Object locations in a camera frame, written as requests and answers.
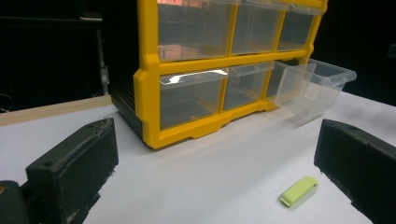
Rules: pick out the yellow drawer cabinet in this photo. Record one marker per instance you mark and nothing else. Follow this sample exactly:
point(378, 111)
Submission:
point(149, 93)

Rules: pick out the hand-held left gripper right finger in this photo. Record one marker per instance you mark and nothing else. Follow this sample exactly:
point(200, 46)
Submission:
point(361, 161)

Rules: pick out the metal stand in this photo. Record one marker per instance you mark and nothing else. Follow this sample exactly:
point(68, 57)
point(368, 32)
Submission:
point(103, 65)

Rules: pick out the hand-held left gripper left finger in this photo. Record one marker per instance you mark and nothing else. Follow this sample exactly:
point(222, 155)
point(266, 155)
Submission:
point(74, 161)

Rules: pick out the light green flash drive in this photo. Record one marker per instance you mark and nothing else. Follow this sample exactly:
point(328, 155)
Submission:
point(298, 191)

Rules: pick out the clear plastic drawer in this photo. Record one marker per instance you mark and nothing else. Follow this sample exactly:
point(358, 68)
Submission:
point(190, 99)
point(311, 90)
point(246, 87)
point(257, 28)
point(194, 28)
point(295, 29)

